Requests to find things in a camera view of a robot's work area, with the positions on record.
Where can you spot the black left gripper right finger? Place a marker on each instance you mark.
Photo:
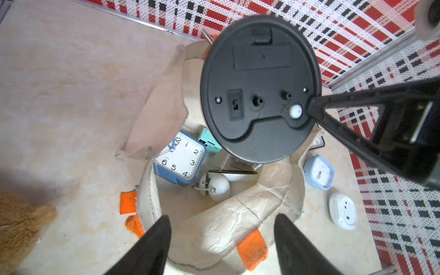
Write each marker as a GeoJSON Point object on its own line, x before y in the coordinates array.
{"type": "Point", "coordinates": [296, 254]}

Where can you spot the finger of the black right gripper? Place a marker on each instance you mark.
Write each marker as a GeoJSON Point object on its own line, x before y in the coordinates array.
{"type": "Point", "coordinates": [404, 139]}

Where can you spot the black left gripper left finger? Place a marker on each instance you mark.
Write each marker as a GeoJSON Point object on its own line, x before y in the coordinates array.
{"type": "Point", "coordinates": [149, 255]}

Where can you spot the beige canvas bag orange handles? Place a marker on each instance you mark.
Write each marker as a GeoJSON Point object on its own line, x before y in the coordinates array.
{"type": "Point", "coordinates": [205, 234]}

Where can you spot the white oval clock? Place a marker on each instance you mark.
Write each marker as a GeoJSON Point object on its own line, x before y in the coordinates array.
{"type": "Point", "coordinates": [343, 211]}

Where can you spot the teal small clock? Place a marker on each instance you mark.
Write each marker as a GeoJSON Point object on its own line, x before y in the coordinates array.
{"type": "Point", "coordinates": [207, 139]}

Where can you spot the black and white round clock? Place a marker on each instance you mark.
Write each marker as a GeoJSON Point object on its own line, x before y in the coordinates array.
{"type": "Point", "coordinates": [256, 81]}

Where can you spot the black rectangular alarm clock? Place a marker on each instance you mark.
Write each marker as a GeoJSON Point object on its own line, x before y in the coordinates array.
{"type": "Point", "coordinates": [318, 143]}

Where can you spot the white twin-bell small clock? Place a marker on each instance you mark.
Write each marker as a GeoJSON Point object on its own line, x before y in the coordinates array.
{"type": "Point", "coordinates": [216, 187]}

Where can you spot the dark blue square alarm clock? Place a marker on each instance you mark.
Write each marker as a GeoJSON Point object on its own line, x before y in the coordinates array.
{"type": "Point", "coordinates": [180, 161]}

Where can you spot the brown teddy bear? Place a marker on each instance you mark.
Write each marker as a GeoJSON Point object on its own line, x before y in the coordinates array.
{"type": "Point", "coordinates": [21, 225]}

